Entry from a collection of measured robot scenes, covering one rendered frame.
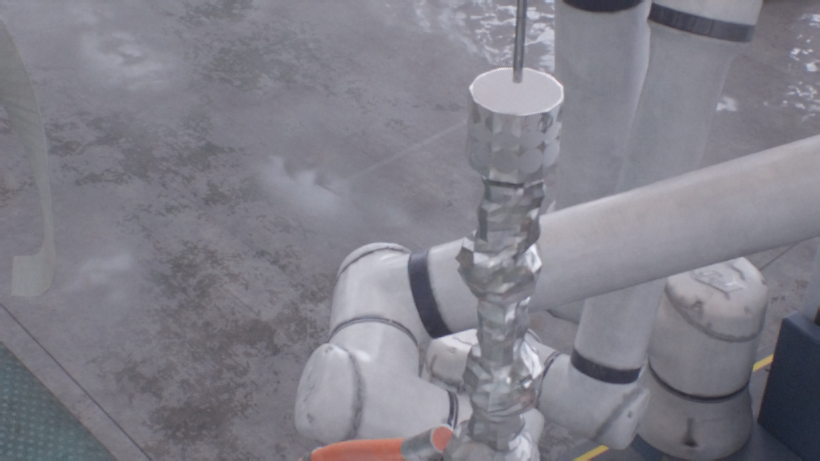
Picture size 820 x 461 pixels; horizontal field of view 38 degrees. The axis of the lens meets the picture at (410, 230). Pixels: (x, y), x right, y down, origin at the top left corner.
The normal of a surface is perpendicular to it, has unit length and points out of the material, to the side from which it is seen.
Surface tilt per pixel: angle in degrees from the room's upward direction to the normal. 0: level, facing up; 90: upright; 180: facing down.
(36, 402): 0
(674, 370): 91
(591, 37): 100
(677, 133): 72
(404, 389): 29
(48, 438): 0
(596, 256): 65
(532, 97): 0
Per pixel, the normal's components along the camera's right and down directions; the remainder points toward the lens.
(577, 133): -0.61, 0.60
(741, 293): 0.12, -0.70
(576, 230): -0.34, -0.39
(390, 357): 0.46, -0.70
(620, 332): -0.07, 0.31
